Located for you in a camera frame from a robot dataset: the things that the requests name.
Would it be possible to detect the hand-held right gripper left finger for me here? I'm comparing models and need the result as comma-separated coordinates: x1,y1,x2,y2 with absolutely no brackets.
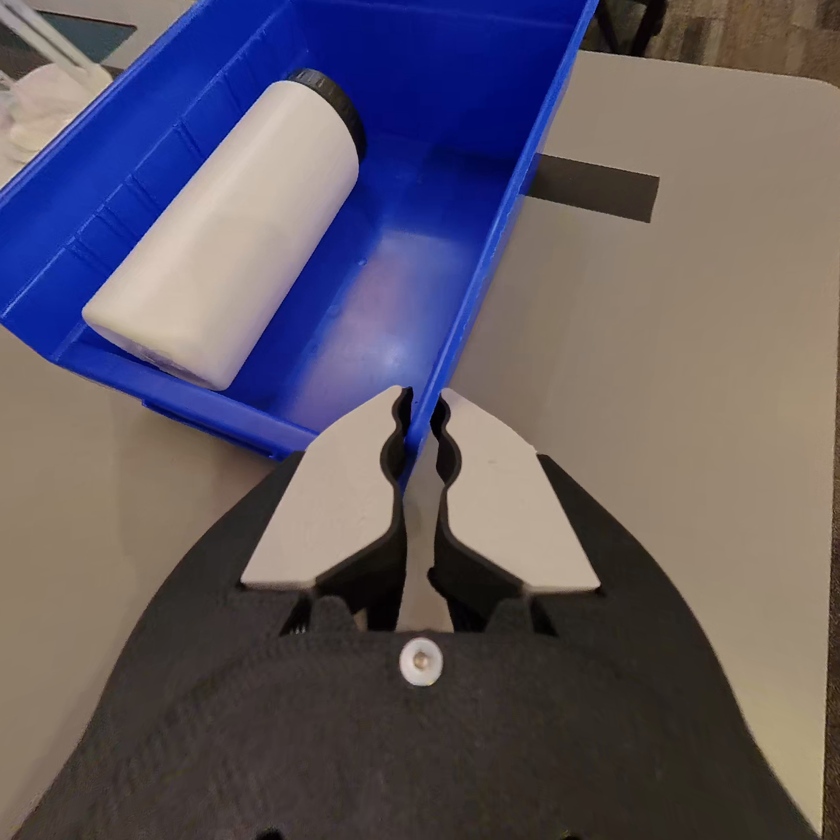
241,386,416,623

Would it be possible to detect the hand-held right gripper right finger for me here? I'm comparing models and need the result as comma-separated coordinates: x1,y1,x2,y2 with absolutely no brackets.
426,388,603,628

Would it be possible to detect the blue plastic bin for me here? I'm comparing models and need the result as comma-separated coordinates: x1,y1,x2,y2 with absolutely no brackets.
0,0,601,460

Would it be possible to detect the white bottle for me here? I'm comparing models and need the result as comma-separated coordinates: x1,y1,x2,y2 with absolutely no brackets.
82,79,363,391

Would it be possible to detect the black bottle lid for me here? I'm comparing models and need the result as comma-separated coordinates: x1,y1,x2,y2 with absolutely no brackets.
287,69,368,156

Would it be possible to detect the black office chair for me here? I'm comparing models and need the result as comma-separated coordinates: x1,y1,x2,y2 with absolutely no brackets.
598,0,670,56

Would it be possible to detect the black flat pad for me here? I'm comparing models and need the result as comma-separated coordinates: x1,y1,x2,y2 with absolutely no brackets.
0,11,137,77

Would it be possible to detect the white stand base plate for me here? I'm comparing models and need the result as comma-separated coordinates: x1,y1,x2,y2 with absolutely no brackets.
0,59,116,165

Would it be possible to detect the white stand post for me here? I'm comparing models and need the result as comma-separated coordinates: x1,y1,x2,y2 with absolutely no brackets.
0,0,82,69

